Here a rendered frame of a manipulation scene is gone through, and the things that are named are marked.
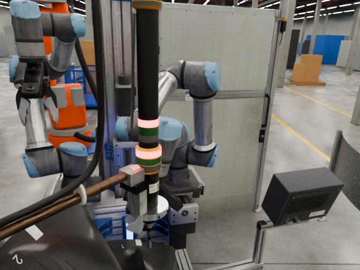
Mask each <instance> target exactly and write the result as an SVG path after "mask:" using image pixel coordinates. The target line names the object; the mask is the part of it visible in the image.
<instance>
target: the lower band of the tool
mask: <svg viewBox="0 0 360 270"><path fill-rule="evenodd" d="M136 149H137V150H139V151H141V152H155V151H158V150H160V149H161V145H160V144H159V146H158V147H156V148H151V149H145V148H141V147H139V146H138V145H137V146H136ZM137 157H138V156H137ZM159 157H160V156H159ZM159 157H156V158H159ZM138 158H140V157H138ZM156 158H153V159H156ZM141 159H143V158H141ZM146 160H150V159H146ZM137 164H138V163H137ZM139 165H140V164H139ZM157 165H158V164H157ZM157 165H154V166H157ZM140 166H142V165H140ZM144 167H152V166H144ZM159 171H160V170H159ZM159 171H157V172H153V173H145V175H152V174H156V173H158V172H159Z"/></svg>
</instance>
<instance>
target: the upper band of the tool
mask: <svg viewBox="0 0 360 270"><path fill-rule="evenodd" d="M132 1H157V0H132ZM157 2H162V1H157ZM133 8H134V9H156V10H161V9H162V8H161V7H157V6H133Z"/></svg>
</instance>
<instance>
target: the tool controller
mask: <svg viewBox="0 0 360 270"><path fill-rule="evenodd" d="M343 186H344V183H343V182H342V181H341V180H339V179H338V178H337V177H336V176H335V175H334V174H333V173H332V172H331V171H330V170H329V169H328V168H327V167H320V168H312V169H304V170H296V171H288V172H280V173H275V174H273V176H272V179H271V182H270V184H269V186H268V189H267V192H266V194H265V197H264V199H263V202H262V204H261V207H262V208H263V210H264V211H265V213H266V214H267V216H268V217H269V219H270V220H271V222H273V225H274V226H279V225H282V224H287V225H291V224H292V223H293V222H295V223H296V224H298V223H300V222H301V221H304V220H309V219H315V218H320V217H323V216H326V215H327V213H328V212H329V210H330V208H331V207H332V205H333V204H334V202H335V200H336V198H337V197H338V195H339V193H340V191H341V190H342V188H343Z"/></svg>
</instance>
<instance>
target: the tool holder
mask: <svg viewBox="0 0 360 270"><path fill-rule="evenodd" d="M133 165H134V164H130V165H128V166H126V167H124V168H121V169H119V170H118V171H119V174H120V173H122V172H126V174H127V180H126V181H123V182H121V183H120V188H123V189H125V190H127V196H128V210H129V211H130V213H131V215H132V216H133V217H134V218H136V219H138V220H142V221H155V220H158V219H160V218H162V217H164V216H165V215H166V214H167V213H168V212H169V210H168V202H167V200H166V199H165V198H164V197H162V196H158V205H157V207H155V208H153V209H147V189H148V188H149V181H148V180H146V179H145V170H144V168H141V167H140V168H138V169H136V170H134V171H133V170H128V167H131V166H133Z"/></svg>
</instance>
